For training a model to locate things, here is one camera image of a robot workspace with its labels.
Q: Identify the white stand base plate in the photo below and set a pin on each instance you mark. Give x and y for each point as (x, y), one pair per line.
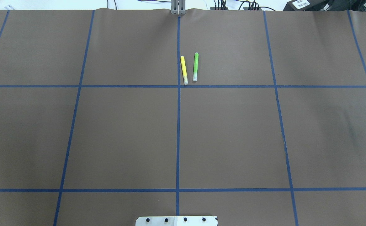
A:
(177, 221)

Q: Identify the black usb hub lower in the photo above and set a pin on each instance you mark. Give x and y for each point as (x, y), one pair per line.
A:
(252, 5)

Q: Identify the yellow highlighter pen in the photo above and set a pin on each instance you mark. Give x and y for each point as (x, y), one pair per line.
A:
(184, 70)

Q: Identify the black box with label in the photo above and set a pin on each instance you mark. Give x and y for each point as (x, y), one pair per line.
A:
(306, 5)

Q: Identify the aluminium frame post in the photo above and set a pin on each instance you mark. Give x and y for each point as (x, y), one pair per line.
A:
(178, 7)

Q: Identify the black usb hub upper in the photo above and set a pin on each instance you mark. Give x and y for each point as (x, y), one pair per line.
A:
(219, 5)

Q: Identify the black usb hub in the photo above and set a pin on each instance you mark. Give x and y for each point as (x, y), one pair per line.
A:
(219, 5)
(252, 5)

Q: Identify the brown paper table mat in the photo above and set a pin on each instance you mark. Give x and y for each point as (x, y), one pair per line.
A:
(97, 127)

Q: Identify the green highlighter pen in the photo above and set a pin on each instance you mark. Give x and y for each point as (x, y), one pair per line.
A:
(195, 67)

